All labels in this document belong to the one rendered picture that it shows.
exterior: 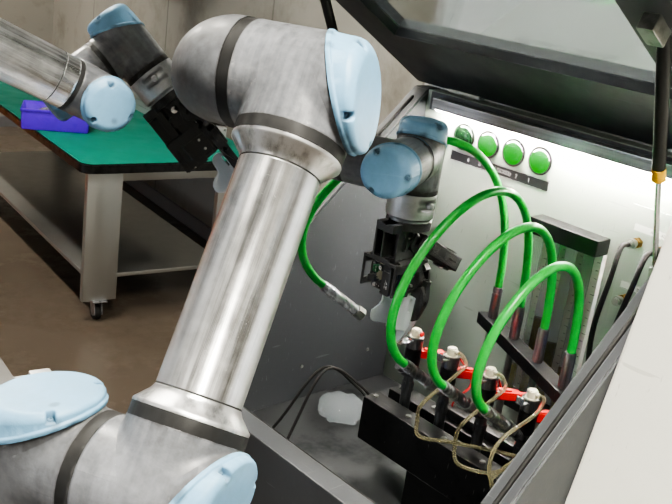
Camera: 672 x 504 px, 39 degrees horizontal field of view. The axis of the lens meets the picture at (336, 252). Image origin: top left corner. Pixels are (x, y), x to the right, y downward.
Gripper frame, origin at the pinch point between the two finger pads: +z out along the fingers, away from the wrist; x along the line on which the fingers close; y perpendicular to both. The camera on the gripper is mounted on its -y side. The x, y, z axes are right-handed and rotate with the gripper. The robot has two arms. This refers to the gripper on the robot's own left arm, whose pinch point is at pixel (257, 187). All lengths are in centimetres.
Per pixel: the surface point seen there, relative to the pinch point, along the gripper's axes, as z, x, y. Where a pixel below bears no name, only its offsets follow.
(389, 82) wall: 14, -236, -72
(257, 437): 30.5, 7.0, 24.2
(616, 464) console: 57, 33, -15
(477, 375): 36.2, 30.5, -7.6
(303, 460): 36.2, 13.1, 20.1
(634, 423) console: 54, 34, -20
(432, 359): 32.6, 24.2, -4.4
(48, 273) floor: -9, -313, 102
